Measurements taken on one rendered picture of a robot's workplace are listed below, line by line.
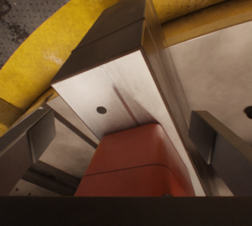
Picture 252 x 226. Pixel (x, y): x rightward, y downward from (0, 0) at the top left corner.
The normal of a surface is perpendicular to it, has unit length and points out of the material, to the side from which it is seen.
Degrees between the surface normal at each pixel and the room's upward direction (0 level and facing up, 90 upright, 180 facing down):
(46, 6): 0
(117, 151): 97
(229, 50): 0
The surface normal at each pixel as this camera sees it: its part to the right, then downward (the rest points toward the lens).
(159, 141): 0.30, -0.80
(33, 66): -0.11, 0.65
